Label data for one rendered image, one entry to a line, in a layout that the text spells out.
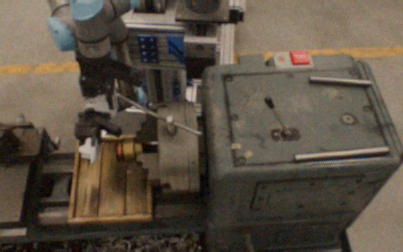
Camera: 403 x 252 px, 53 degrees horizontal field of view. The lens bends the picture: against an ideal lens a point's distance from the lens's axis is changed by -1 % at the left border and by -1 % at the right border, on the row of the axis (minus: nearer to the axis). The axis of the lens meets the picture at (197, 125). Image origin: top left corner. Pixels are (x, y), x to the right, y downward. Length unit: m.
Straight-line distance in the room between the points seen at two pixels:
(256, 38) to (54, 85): 1.60
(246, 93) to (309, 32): 2.22
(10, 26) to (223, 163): 2.87
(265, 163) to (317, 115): 0.25
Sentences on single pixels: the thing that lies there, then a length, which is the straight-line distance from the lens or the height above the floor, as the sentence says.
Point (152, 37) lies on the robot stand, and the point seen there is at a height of 1.02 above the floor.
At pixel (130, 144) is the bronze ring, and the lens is 1.41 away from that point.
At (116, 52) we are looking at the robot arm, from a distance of 1.50.
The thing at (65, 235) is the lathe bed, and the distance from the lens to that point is 1.77.
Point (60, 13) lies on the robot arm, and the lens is 1.44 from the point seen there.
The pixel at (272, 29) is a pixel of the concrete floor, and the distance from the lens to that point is 3.50.
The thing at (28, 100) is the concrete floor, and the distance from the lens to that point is 3.18.
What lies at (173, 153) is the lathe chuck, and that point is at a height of 1.20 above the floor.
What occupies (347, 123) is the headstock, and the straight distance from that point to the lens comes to 1.36.
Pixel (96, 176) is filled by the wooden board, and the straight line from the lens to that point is 1.65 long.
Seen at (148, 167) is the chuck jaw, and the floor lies 1.10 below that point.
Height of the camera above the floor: 2.30
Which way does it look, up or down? 55 degrees down
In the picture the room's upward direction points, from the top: straight up
